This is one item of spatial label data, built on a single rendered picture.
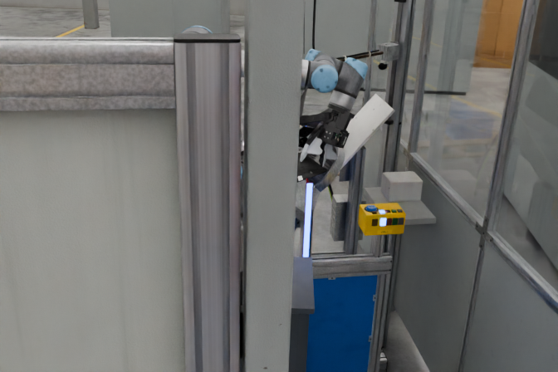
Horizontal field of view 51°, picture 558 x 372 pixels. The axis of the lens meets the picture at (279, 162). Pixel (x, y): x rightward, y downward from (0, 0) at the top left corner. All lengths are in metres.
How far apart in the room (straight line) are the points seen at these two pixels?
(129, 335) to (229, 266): 0.15
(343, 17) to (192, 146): 7.44
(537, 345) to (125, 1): 8.63
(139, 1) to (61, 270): 9.30
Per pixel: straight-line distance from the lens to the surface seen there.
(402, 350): 3.37
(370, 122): 2.69
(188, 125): 0.56
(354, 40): 8.04
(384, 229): 2.34
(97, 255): 0.65
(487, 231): 2.47
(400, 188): 2.89
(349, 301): 2.54
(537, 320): 2.25
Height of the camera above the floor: 2.10
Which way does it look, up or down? 22 degrees down
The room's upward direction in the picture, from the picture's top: 2 degrees clockwise
